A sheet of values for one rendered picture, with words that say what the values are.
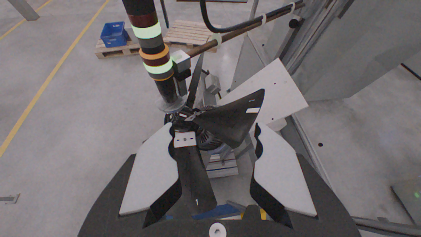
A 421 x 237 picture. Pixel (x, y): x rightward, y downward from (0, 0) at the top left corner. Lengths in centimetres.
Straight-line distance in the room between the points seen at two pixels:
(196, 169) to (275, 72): 51
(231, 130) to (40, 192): 241
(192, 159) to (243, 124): 27
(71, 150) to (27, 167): 52
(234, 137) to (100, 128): 220
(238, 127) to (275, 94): 31
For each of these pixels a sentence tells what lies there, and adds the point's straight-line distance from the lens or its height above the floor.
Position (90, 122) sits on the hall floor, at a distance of 251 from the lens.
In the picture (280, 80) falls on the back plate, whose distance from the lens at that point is 61.
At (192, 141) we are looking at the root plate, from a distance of 53.
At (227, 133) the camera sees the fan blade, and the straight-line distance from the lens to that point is 31.
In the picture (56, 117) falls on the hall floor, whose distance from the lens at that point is 296.
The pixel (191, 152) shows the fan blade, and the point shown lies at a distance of 51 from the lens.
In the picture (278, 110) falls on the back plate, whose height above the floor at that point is 129.
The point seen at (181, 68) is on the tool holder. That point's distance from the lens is 25.
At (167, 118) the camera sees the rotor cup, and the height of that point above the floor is 120.
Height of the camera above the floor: 168
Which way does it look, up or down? 60 degrees down
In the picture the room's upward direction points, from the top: 7 degrees clockwise
